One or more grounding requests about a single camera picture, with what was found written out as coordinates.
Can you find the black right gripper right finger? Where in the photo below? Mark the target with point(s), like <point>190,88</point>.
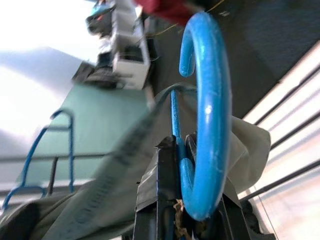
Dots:
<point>232,220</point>

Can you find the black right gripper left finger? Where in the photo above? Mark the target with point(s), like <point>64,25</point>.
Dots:
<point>157,200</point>

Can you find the grey green garment white lining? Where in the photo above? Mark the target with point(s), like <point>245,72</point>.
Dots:
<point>100,195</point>

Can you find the blue plastic hanger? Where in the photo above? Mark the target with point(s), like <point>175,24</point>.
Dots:
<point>212,100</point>
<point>71,150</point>

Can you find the white shelf unit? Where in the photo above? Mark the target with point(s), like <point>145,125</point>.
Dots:
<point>130,67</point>

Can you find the red garment yellow emblem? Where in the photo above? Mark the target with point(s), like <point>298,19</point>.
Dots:
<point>170,10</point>

